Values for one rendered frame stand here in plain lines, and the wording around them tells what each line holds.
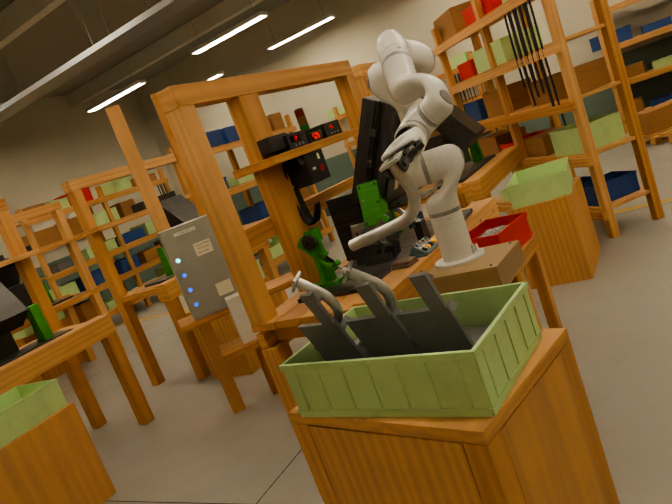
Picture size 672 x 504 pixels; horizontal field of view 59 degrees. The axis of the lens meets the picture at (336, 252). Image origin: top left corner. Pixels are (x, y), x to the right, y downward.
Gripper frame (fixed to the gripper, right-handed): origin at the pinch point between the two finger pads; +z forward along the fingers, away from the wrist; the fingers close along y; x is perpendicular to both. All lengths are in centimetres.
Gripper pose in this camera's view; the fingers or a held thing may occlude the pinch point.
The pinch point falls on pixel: (396, 167)
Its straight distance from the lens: 138.2
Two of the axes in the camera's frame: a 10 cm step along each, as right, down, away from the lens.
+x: 6.3, 7.3, 2.7
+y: 7.2, -4.1, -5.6
